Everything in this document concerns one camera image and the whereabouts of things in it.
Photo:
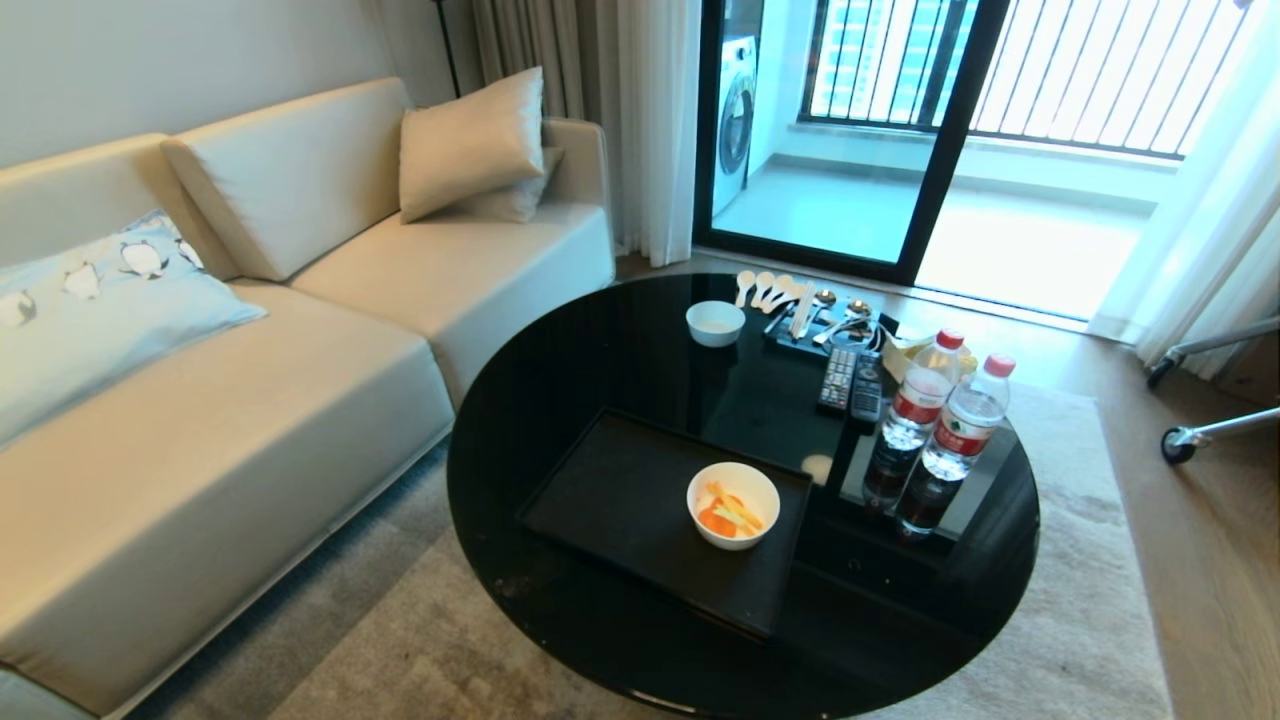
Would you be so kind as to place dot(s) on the beige square cushion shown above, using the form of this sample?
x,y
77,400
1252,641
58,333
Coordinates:
x,y
470,140

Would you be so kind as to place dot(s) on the white plastic spoon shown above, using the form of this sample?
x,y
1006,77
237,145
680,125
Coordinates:
x,y
743,287
762,288
778,292

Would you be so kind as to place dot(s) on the black sliding door frame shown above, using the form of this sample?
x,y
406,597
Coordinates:
x,y
945,130

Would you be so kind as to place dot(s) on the beige small cushion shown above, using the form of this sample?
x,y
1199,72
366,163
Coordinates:
x,y
520,195

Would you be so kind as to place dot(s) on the small empty white bowl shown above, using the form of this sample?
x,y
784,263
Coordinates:
x,y
715,322

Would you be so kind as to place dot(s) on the orange vegetable scraps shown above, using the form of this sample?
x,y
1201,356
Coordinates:
x,y
728,514

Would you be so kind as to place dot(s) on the black floor lamp pole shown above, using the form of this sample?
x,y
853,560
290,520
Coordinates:
x,y
447,45

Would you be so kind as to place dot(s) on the beige area rug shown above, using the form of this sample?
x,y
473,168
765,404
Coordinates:
x,y
1080,600

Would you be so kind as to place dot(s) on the metal stand leg with wheel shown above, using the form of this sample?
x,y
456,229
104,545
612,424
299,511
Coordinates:
x,y
1215,345
1220,430

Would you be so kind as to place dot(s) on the grey button remote control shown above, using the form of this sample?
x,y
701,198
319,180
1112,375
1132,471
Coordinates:
x,y
837,380

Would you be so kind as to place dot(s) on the clear water bottle red cap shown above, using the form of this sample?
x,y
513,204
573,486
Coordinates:
x,y
915,410
955,440

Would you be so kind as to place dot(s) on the black rectangular tray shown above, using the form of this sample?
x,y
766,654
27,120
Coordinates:
x,y
620,510

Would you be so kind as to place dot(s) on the beige back cushion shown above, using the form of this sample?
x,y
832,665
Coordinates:
x,y
290,180

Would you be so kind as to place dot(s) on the round black glass table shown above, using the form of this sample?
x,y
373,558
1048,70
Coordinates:
x,y
640,620

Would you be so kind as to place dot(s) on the white sheer curtain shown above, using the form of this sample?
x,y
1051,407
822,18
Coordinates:
x,y
655,120
1210,200

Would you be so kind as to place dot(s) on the yellow snack packet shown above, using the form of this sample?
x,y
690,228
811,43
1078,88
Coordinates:
x,y
905,352

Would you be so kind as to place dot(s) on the light blue penguin pillow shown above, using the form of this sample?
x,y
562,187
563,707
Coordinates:
x,y
110,310

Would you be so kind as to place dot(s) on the white bowl with scraps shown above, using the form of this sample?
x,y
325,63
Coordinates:
x,y
700,530

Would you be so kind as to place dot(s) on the grey drape curtain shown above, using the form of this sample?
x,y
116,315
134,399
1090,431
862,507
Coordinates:
x,y
525,50

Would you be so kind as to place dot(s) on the small black cutlery tray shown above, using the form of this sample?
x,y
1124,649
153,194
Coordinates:
x,y
790,338

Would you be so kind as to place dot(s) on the black balcony railing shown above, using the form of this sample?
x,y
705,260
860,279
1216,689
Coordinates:
x,y
1080,70

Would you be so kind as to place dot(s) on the white washing machine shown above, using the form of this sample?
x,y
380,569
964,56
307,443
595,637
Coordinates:
x,y
735,125

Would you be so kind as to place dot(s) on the black remote control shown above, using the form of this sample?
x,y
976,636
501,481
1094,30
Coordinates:
x,y
867,392

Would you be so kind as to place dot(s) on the beige sofa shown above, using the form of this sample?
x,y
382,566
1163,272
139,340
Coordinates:
x,y
250,440

